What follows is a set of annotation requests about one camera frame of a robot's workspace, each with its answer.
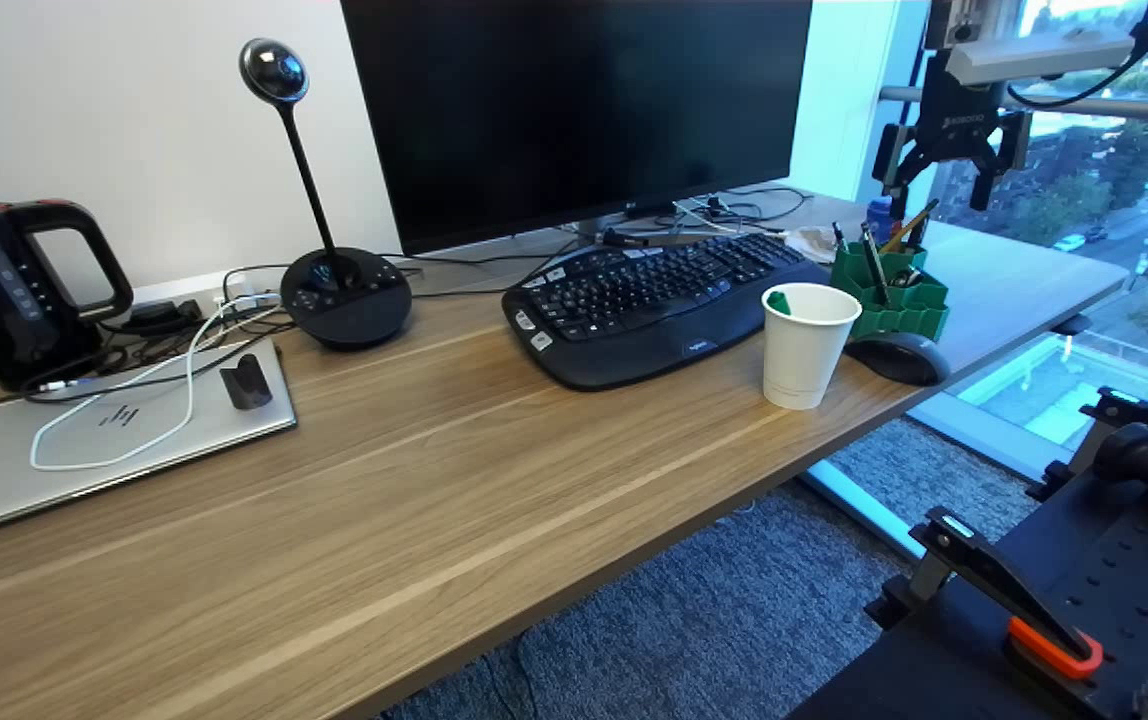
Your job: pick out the yellow pencil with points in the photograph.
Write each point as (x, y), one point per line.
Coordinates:
(912, 226)
(880, 273)

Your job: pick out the silver wrist camera bar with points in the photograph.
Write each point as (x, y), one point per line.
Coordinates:
(1036, 58)

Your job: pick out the grey window rail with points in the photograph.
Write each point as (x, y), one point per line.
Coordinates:
(1104, 105)

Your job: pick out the green marker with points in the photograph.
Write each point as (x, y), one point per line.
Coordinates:
(779, 300)

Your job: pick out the dark pen silver clip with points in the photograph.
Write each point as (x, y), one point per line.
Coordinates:
(839, 238)

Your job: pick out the dark blue pencil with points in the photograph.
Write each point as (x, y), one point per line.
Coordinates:
(867, 253)

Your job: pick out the black electric kettle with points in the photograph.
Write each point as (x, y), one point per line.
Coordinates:
(13, 285)

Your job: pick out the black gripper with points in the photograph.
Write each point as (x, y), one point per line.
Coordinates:
(959, 114)

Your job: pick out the black perforated board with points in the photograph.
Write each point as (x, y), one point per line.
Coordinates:
(1133, 584)

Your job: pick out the black power adapter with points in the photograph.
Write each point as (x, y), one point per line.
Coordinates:
(165, 319)

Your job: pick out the black computer keyboard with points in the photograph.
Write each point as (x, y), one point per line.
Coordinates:
(652, 313)

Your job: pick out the blue gum jar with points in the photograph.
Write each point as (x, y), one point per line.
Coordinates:
(876, 223)

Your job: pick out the silver laptop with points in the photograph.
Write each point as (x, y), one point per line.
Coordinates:
(95, 453)

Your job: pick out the black bench clamp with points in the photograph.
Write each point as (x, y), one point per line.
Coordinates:
(1133, 444)

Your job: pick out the green honeycomb pencil holder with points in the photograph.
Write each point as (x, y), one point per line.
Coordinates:
(898, 306)

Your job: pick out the white paper cup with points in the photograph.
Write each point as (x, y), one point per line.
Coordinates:
(807, 353)

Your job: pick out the black computer monitor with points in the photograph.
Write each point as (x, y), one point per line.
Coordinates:
(573, 105)

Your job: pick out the black computer mouse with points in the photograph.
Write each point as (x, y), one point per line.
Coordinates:
(898, 358)

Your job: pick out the black webcam on stand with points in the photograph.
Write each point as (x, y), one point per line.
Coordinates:
(336, 300)

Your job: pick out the small black adapter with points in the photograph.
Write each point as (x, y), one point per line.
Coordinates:
(245, 381)

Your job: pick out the white paper tissue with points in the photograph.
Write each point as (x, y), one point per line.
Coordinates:
(807, 245)

